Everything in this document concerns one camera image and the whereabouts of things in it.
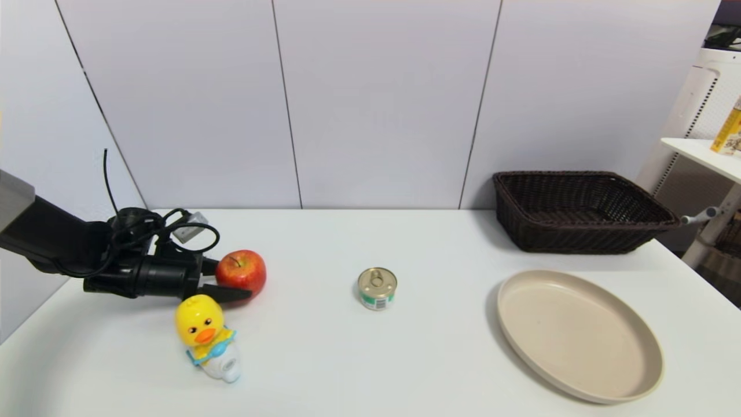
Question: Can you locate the red apple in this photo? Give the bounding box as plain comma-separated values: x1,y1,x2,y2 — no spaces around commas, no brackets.
215,250,267,298

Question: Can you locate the yellow duck toy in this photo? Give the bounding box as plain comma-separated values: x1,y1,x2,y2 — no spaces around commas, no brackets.
175,294,241,383

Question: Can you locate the small tin can, green label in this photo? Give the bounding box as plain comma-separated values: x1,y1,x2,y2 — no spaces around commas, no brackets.
357,266,398,311

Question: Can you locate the beige oval plate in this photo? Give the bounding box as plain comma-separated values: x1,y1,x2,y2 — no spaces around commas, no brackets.
496,269,664,404

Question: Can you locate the dark brown wicker basket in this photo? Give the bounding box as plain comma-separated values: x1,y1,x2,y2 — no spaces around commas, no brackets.
491,171,680,254

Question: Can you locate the white side table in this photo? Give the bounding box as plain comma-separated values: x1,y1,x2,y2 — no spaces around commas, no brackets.
660,137,741,270

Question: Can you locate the white perforated panel unit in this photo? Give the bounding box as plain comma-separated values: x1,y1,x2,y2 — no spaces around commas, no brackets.
634,48,741,215

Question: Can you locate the yellow printed box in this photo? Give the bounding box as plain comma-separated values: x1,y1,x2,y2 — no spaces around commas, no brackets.
710,95,741,156

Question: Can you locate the dark object on panel unit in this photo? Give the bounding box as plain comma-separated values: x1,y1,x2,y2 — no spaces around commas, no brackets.
701,25,741,52

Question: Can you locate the thin black camera cable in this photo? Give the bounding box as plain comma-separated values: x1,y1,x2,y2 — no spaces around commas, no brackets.
58,207,221,279

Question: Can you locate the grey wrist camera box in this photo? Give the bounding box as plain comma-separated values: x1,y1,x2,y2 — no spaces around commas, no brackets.
173,211,210,244

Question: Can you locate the straight thin black wire tail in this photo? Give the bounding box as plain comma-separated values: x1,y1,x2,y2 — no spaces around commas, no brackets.
103,149,120,216

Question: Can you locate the grey crank handle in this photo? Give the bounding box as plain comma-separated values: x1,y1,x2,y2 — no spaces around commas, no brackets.
680,206,719,226

